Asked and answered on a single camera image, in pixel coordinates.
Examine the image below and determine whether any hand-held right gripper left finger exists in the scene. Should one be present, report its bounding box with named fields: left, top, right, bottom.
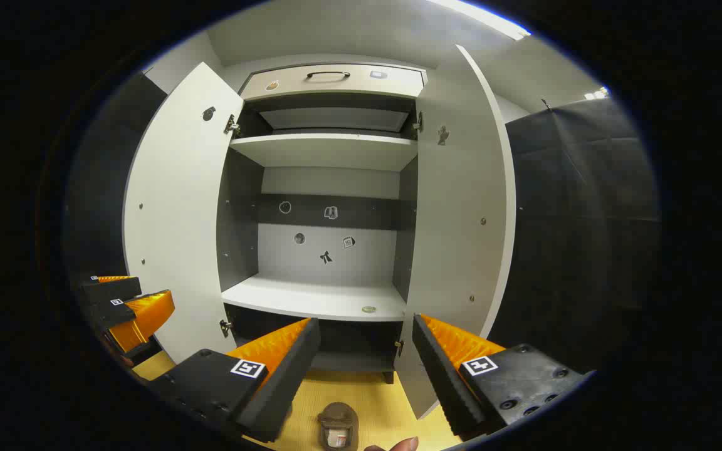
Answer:
left=148, top=318, right=322, bottom=443

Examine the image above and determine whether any black backdrop cloth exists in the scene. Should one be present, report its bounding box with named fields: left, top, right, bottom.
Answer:
left=63, top=72, right=167, bottom=283
left=489, top=97, right=661, bottom=376

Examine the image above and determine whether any brown fuzzy shoe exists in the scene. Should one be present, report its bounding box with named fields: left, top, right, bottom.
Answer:
left=317, top=403, right=360, bottom=451

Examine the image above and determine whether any white cabinet drawer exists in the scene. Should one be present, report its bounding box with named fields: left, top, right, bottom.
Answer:
left=240, top=63, right=427, bottom=101

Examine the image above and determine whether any white shoe cabinet door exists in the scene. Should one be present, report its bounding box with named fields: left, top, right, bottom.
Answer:
left=394, top=44, right=517, bottom=419
left=123, top=61, right=246, bottom=364

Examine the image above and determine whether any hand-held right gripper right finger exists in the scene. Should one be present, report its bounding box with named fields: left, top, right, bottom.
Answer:
left=412, top=313, right=594, bottom=437

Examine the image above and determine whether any white shoe cabinet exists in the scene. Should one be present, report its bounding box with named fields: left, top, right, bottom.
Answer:
left=217, top=53, right=437, bottom=384

